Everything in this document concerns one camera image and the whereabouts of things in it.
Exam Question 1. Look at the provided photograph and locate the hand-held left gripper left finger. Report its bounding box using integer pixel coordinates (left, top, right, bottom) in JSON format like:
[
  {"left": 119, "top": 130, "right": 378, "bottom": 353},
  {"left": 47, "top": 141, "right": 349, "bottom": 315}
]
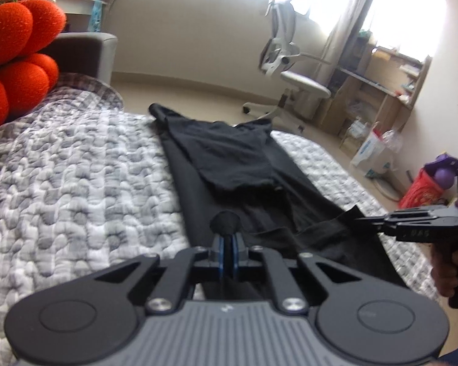
[{"left": 93, "top": 234, "right": 227, "bottom": 314}]

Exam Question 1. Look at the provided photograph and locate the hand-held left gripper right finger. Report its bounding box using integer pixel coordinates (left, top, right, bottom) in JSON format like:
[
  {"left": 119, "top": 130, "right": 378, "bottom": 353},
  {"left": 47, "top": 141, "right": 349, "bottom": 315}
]
[{"left": 228, "top": 235, "right": 366, "bottom": 315}]

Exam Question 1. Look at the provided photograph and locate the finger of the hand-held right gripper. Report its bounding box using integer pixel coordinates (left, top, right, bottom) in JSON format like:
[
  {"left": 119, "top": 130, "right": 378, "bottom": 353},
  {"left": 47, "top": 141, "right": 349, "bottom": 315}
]
[{"left": 353, "top": 204, "right": 458, "bottom": 228}]

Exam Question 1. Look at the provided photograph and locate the black t-shirt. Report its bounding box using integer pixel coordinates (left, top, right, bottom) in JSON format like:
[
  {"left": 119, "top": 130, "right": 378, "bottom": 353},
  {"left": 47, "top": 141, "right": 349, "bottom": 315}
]
[{"left": 149, "top": 103, "right": 410, "bottom": 303}]

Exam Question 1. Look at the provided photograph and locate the person's right hand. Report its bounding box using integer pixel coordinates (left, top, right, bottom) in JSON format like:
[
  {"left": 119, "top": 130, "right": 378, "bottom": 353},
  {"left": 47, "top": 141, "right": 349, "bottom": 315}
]
[{"left": 431, "top": 242, "right": 458, "bottom": 299}]

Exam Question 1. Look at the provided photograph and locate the red bucket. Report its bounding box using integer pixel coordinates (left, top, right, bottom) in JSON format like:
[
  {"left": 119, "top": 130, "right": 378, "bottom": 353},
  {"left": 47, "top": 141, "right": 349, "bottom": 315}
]
[{"left": 399, "top": 168, "right": 449, "bottom": 211}]

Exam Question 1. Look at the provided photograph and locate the white round floor base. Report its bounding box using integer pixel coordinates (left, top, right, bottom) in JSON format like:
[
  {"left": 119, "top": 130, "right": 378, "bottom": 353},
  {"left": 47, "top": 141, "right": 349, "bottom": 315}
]
[{"left": 373, "top": 177, "right": 402, "bottom": 201}]

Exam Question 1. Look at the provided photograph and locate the purple toy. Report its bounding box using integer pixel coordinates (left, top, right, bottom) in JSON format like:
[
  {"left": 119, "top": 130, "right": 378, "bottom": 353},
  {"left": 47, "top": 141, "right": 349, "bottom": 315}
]
[{"left": 423, "top": 154, "right": 458, "bottom": 190}]

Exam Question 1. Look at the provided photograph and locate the clear plastic bag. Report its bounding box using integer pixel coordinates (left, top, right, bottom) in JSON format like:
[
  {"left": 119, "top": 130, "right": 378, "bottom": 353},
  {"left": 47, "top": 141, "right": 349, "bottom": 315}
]
[{"left": 382, "top": 130, "right": 404, "bottom": 154}]

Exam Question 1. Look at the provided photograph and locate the white paper bag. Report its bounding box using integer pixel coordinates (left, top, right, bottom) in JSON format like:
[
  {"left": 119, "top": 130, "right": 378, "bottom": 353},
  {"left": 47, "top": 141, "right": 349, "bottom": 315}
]
[{"left": 350, "top": 122, "right": 392, "bottom": 178}]

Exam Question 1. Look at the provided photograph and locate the wooden desk with shelves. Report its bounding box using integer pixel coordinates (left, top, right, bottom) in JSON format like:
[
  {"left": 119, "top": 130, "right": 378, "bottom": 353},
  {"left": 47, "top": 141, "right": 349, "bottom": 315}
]
[{"left": 315, "top": 45, "right": 433, "bottom": 150}]

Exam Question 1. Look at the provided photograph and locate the grey white quilted blanket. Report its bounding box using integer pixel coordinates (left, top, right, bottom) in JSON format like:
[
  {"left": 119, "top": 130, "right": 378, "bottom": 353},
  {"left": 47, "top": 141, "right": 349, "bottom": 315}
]
[{"left": 0, "top": 86, "right": 440, "bottom": 366}]

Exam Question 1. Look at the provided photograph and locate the white office chair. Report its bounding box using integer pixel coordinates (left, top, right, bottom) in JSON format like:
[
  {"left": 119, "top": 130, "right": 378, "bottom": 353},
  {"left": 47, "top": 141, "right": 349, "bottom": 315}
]
[{"left": 242, "top": 0, "right": 333, "bottom": 135}]

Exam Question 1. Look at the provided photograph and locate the pale sheer curtain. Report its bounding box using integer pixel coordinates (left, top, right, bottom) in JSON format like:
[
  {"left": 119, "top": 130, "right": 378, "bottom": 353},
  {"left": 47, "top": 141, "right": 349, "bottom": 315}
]
[{"left": 309, "top": 0, "right": 385, "bottom": 120}]

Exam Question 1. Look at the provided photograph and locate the grey checked sheet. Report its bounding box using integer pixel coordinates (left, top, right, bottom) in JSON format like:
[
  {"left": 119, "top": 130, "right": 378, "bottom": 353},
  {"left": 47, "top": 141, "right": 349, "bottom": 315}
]
[{"left": 42, "top": 72, "right": 125, "bottom": 112}]

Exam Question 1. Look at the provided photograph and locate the grey sofa armrest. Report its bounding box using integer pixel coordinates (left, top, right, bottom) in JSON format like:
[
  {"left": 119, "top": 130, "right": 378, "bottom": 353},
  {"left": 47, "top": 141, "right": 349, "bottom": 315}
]
[{"left": 42, "top": 32, "right": 118, "bottom": 85}]

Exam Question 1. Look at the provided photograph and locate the blue hanging bag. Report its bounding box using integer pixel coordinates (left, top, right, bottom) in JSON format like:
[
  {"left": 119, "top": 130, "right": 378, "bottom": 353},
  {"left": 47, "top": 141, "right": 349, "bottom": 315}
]
[{"left": 89, "top": 0, "right": 103, "bottom": 32}]

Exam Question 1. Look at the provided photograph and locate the orange pumpkin cushion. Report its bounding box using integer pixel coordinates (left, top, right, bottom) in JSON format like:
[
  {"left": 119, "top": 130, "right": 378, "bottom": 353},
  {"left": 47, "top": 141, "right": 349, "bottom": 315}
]
[{"left": 0, "top": 0, "right": 67, "bottom": 133}]

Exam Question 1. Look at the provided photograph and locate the white desk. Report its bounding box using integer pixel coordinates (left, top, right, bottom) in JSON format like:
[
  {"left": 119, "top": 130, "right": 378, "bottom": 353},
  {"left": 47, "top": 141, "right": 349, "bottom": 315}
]
[{"left": 31, "top": 0, "right": 110, "bottom": 33}]

